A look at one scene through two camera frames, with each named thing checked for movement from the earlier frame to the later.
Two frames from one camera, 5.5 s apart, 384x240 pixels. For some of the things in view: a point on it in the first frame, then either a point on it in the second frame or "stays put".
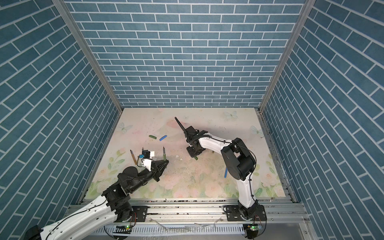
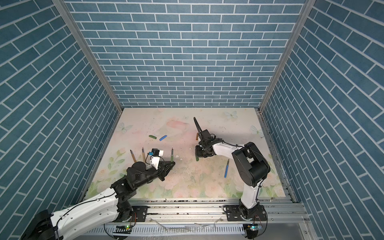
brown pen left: [133, 157] stays put
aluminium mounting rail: [278, 215] stays put
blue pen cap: [163, 138] stays put
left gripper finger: [160, 173] → [166, 173]
